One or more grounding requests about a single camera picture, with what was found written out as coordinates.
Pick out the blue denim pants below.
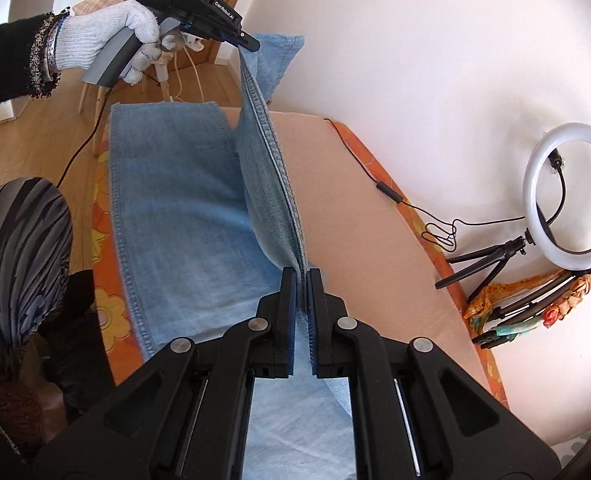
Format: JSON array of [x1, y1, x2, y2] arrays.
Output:
[[109, 34, 356, 479]]

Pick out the left forearm black sleeve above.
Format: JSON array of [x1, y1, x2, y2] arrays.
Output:
[[0, 10, 70, 103]]

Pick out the orange floral bed sheet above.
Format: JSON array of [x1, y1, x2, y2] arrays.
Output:
[[91, 122, 509, 408]]

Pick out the folded stand black legs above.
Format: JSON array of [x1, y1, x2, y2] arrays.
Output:
[[471, 278, 572, 349]]

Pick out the orange floral scarf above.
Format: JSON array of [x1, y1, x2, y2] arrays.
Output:
[[463, 269, 591, 335]]

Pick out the black small tripod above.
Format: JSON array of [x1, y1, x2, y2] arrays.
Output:
[[435, 232, 533, 297]]

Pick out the grey striped trouser leg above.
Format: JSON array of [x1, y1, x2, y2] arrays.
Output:
[[0, 178, 73, 382]]

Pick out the white power strip cable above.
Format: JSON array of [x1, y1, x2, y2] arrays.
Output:
[[154, 34, 206, 105]]

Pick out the black ring light cable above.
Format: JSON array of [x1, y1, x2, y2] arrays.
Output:
[[323, 117, 567, 254]]

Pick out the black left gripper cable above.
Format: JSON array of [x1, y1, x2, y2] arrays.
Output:
[[0, 86, 114, 207]]

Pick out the white ring light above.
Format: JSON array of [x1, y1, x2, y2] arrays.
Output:
[[521, 121, 591, 272]]

